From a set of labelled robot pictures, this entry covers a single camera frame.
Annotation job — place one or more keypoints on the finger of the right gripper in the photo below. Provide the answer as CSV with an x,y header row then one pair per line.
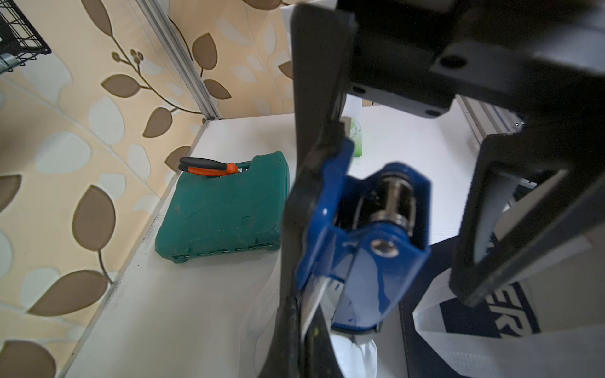
x,y
322,46
531,192

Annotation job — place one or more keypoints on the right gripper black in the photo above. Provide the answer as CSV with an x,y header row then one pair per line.
x,y
541,59

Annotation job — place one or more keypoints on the orange black pliers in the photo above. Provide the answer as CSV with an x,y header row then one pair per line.
x,y
207,167

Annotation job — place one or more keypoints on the green white tissue pack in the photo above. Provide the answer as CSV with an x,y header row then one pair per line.
x,y
353,130

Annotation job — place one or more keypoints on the blue stapler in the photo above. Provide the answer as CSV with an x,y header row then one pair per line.
x,y
370,237

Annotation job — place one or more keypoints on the back wall wire basket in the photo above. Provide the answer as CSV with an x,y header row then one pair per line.
x,y
20,42

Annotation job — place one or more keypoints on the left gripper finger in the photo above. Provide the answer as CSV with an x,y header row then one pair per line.
x,y
292,355

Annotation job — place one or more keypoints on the white receipt paper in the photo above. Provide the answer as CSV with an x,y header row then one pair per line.
x,y
354,360

